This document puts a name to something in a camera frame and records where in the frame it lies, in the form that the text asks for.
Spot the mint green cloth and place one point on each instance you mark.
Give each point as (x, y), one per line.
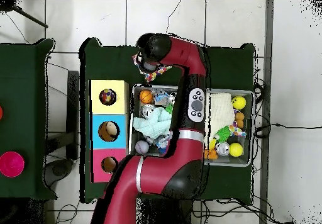
(153, 125)

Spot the cream yellow cloth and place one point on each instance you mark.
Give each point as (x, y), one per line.
(221, 113)

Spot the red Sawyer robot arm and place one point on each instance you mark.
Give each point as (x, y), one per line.
(171, 133)

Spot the wooden box with three holes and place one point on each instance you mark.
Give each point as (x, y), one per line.
(98, 128)

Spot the clear mesh bin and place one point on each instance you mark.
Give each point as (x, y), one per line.
(246, 158)

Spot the crushed clear plastic bottle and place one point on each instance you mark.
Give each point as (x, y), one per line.
(162, 98)

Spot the small orange basketball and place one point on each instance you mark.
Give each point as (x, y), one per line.
(146, 96)

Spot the small white ball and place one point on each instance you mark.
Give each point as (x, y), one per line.
(142, 147)

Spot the orange toy brick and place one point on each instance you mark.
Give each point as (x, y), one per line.
(211, 154)

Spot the green spiky ball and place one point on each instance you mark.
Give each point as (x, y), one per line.
(224, 133)

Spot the silver can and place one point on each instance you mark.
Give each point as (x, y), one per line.
(222, 149)

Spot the orange plush toy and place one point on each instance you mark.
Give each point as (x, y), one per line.
(239, 118)

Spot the yellow smiley ball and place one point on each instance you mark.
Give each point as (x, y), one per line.
(238, 102)

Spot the plain yellow ball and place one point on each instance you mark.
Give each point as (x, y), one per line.
(236, 149)

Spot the side table with green cloth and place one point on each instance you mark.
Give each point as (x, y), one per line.
(25, 108)

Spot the pink disc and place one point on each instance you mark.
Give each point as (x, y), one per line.
(11, 164)

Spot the red disc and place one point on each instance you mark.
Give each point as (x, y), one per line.
(1, 113)

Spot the black tripod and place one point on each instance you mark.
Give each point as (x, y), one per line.
(7, 5)

